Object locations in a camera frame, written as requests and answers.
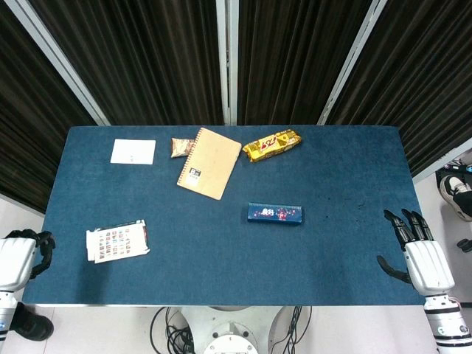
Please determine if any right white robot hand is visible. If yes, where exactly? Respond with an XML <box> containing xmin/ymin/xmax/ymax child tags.
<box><xmin>376</xmin><ymin>208</ymin><xmax>456</xmax><ymax>296</ymax></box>

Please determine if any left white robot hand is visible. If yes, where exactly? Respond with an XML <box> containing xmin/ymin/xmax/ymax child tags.
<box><xmin>0</xmin><ymin>228</ymin><xmax>57</xmax><ymax>293</ymax></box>

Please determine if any blue glasses case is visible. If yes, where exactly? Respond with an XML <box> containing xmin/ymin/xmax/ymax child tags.
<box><xmin>246</xmin><ymin>201</ymin><xmax>305</xmax><ymax>225</ymax></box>

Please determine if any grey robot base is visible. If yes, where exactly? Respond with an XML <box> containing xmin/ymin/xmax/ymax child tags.
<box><xmin>180</xmin><ymin>305</ymin><xmax>292</xmax><ymax>354</ymax></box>

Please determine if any black shoe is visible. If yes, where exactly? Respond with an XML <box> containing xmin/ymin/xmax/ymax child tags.
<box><xmin>13</xmin><ymin>302</ymin><xmax>55</xmax><ymax>342</ymax></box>

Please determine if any white and black sneaker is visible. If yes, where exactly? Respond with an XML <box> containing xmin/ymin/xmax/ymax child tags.
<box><xmin>439</xmin><ymin>174</ymin><xmax>472</xmax><ymax>223</ymax></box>

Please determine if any white picture sticker sheet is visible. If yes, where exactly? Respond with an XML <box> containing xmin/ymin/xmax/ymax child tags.
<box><xmin>86</xmin><ymin>219</ymin><xmax>151</xmax><ymax>264</ymax></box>

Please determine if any dark pleated curtain panel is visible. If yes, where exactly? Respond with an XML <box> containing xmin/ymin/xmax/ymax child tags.
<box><xmin>235</xmin><ymin>0</ymin><xmax>373</xmax><ymax>126</ymax></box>
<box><xmin>29</xmin><ymin>0</ymin><xmax>226</xmax><ymax>126</ymax></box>
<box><xmin>326</xmin><ymin>0</ymin><xmax>472</xmax><ymax>178</ymax></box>
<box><xmin>0</xmin><ymin>0</ymin><xmax>99</xmax><ymax>215</ymax></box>

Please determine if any white notepad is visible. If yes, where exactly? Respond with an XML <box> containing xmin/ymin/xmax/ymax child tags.
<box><xmin>109</xmin><ymin>139</ymin><xmax>157</xmax><ymax>165</ymax></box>

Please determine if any yellow biscuit pack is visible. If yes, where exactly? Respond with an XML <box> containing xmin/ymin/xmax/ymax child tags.
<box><xmin>241</xmin><ymin>128</ymin><xmax>302</xmax><ymax>164</ymax></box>

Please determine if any small crinkled snack packet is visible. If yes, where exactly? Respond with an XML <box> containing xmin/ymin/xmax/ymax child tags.
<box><xmin>170</xmin><ymin>137</ymin><xmax>195</xmax><ymax>159</ymax></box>

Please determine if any blue table cloth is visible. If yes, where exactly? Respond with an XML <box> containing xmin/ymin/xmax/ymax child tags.
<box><xmin>21</xmin><ymin>125</ymin><xmax>427</xmax><ymax>307</ymax></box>

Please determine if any tan spiral notebook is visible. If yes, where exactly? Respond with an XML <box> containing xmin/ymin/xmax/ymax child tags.
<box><xmin>176</xmin><ymin>127</ymin><xmax>243</xmax><ymax>201</ymax></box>

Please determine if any white partition post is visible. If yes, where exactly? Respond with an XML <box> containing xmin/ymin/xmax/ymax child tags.
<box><xmin>412</xmin><ymin>136</ymin><xmax>472</xmax><ymax>184</ymax></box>
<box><xmin>5</xmin><ymin>0</ymin><xmax>111</xmax><ymax>127</ymax></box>
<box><xmin>215</xmin><ymin>0</ymin><xmax>240</xmax><ymax>125</ymax></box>
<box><xmin>317</xmin><ymin>0</ymin><xmax>386</xmax><ymax>126</ymax></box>

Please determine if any black cable bundle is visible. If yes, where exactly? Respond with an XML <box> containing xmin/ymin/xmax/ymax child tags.
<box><xmin>150</xmin><ymin>305</ymin><xmax>195</xmax><ymax>354</ymax></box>

